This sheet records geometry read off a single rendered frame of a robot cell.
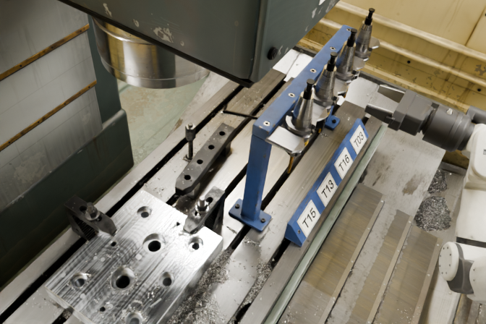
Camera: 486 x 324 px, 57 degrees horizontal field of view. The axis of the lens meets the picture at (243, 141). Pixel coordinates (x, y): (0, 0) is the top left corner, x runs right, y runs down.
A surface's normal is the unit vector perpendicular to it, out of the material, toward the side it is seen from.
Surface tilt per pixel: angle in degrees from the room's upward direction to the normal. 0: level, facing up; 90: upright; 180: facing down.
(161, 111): 0
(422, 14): 90
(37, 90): 90
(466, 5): 90
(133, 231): 0
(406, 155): 24
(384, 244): 7
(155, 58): 90
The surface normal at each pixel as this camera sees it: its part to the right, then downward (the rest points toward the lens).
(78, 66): 0.83, 0.45
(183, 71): 0.44, 0.68
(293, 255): 0.08, -0.68
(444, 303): -0.18, -0.78
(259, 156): -0.53, 0.58
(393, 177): -0.14, -0.39
